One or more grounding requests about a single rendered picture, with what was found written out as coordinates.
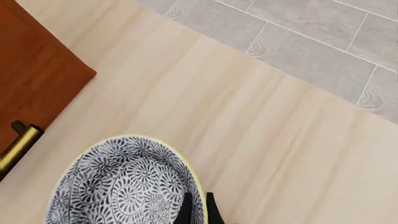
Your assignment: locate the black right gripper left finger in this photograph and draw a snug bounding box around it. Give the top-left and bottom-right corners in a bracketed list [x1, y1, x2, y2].
[169, 192, 193, 224]

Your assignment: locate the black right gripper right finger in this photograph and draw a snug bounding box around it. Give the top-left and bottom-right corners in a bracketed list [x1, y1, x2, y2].
[205, 192, 226, 224]

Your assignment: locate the black and white patterned bowl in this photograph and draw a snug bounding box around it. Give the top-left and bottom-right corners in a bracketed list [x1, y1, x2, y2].
[45, 133, 207, 224]

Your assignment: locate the wooden cabinet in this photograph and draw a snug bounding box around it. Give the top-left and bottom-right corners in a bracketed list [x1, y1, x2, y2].
[0, 0, 98, 183]

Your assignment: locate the brass drawer handle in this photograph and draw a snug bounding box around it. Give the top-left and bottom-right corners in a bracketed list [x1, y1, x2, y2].
[0, 119, 45, 174]

